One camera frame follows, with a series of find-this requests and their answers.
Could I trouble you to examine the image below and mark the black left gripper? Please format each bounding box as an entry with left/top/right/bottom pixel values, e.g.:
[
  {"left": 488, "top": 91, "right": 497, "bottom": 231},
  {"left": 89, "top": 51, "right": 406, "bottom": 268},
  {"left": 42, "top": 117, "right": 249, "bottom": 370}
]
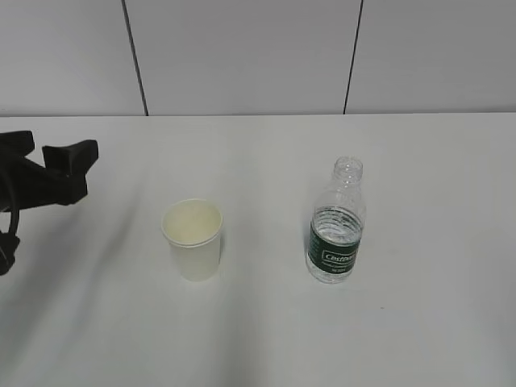
[{"left": 0, "top": 131, "right": 99, "bottom": 212}]

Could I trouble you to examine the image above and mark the white paper cup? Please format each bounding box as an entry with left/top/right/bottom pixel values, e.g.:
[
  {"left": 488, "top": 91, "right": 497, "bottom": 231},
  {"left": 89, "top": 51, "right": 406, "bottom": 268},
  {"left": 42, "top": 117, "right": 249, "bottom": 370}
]
[{"left": 161, "top": 198, "right": 223, "bottom": 282}]

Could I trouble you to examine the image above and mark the clear water bottle green label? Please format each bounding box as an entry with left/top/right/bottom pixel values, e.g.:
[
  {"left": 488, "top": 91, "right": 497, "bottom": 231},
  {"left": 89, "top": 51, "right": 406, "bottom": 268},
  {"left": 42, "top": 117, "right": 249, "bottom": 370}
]
[{"left": 306, "top": 156, "right": 366, "bottom": 284}]

